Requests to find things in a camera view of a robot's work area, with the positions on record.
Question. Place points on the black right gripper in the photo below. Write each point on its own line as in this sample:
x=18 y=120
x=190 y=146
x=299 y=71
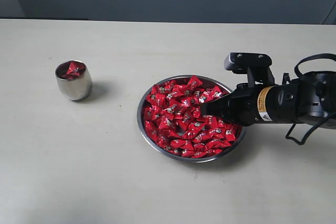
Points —
x=240 y=107

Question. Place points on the stainless steel plate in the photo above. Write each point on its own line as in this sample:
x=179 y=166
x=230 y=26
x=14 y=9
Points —
x=170 y=120

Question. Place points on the red candy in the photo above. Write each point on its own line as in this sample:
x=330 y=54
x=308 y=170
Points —
x=71 y=70

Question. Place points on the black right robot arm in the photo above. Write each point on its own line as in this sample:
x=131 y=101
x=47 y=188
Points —
x=294 y=102

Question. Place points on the stainless steel cup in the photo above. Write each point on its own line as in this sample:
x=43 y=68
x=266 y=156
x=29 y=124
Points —
x=75 y=89

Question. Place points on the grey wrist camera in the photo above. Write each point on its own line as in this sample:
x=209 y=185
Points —
x=255 y=65

